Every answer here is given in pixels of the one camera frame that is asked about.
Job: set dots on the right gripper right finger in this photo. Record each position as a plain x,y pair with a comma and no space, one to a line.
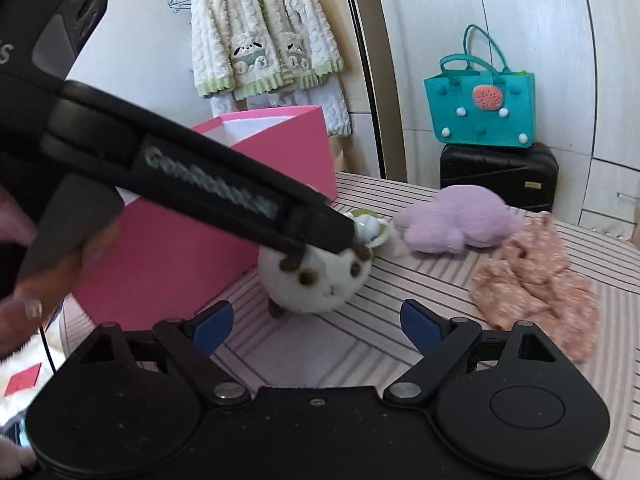
443,344

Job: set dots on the white cat plush toy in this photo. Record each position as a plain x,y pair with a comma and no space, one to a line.
314,281

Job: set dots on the pink floral cloth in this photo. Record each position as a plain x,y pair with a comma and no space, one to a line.
532,280

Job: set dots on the pink storage box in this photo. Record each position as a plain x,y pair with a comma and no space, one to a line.
164,265

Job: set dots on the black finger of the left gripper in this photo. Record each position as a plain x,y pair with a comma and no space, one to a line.
298,224

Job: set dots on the lilac plush toy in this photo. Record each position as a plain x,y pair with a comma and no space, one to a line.
457,217

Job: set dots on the white bell keychain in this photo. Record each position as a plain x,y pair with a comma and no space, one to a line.
371,230

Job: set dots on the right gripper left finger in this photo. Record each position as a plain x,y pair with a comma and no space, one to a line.
190,344

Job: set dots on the white green knit cardigan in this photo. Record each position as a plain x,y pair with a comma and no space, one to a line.
251,47

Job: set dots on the person's left hand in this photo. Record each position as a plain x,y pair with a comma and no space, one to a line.
26,303

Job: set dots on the black suitcase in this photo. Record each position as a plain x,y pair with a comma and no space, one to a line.
523,177

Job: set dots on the teal tote bag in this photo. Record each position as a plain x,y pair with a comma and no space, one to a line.
473,103

